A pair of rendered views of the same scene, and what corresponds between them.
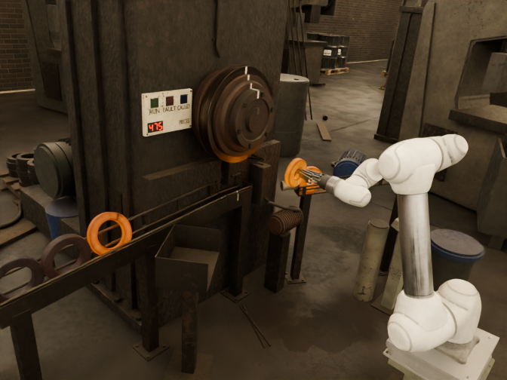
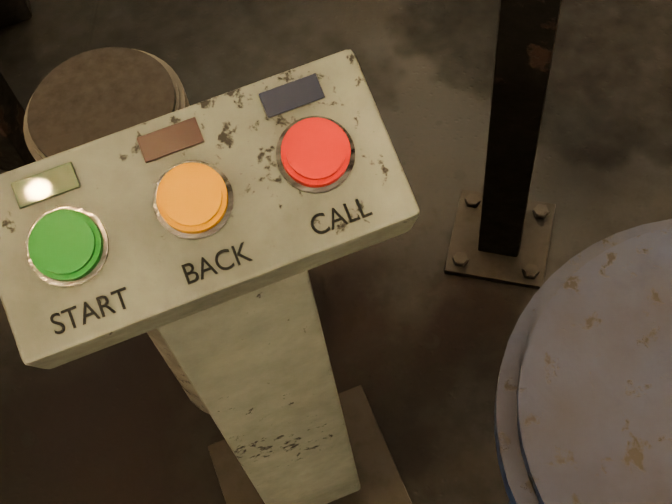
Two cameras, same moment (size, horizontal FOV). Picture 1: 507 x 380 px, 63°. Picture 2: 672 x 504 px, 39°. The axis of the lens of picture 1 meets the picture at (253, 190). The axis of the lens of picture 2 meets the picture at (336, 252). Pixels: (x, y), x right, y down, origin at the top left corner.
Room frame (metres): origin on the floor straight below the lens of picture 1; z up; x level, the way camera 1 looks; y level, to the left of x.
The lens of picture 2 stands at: (1.88, -1.14, 1.06)
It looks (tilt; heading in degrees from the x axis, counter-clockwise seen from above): 61 degrees down; 39
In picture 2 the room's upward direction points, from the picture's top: 10 degrees counter-clockwise
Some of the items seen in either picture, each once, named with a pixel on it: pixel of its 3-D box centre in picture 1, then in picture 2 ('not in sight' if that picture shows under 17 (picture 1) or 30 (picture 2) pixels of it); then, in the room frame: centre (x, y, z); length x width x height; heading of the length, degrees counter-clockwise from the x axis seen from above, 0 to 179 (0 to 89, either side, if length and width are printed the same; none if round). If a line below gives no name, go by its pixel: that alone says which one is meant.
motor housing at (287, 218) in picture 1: (281, 249); not in sight; (2.17, -0.20, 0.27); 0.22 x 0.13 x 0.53; 141
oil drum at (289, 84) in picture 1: (280, 114); not in sight; (4.93, -0.24, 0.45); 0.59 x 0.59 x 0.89
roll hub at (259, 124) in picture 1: (253, 119); not in sight; (1.94, 0.03, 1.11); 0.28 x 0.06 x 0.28; 141
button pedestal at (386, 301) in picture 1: (400, 262); (268, 382); (2.07, -0.89, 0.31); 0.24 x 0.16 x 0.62; 141
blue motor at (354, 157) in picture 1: (351, 167); not in sight; (4.01, -0.98, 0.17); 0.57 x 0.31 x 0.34; 161
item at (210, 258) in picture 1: (188, 313); not in sight; (1.43, 0.24, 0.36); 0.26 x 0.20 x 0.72; 176
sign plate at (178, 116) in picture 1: (168, 111); not in sight; (1.80, 0.41, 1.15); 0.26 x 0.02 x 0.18; 141
